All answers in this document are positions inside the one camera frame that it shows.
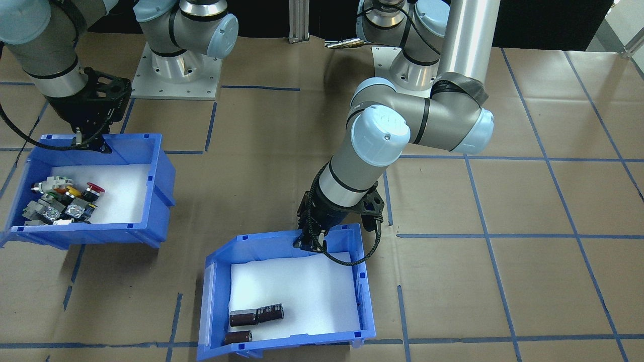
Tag blue plastic bin holding buttons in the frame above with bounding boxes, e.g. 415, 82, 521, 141
0, 133, 177, 250

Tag blue plastic bin holding capacitors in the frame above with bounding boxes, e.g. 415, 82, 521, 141
196, 223, 377, 361

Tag white foam liner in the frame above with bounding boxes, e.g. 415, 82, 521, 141
49, 163, 152, 225
228, 251, 361, 337

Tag red mushroom push button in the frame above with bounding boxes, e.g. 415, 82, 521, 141
82, 183, 106, 203

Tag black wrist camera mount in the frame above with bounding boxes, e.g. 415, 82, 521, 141
83, 67, 132, 124
358, 184, 386, 231

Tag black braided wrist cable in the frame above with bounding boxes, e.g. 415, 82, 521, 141
0, 103, 109, 151
304, 176, 384, 267

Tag yellow push button switch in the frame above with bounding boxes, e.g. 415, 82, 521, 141
64, 186, 94, 222

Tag white square base plate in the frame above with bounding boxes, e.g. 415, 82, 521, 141
132, 42, 223, 101
371, 45, 439, 93

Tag grey white push button switch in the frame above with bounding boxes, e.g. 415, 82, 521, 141
23, 199, 55, 225

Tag aluminium extrusion post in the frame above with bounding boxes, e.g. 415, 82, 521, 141
288, 0, 311, 44

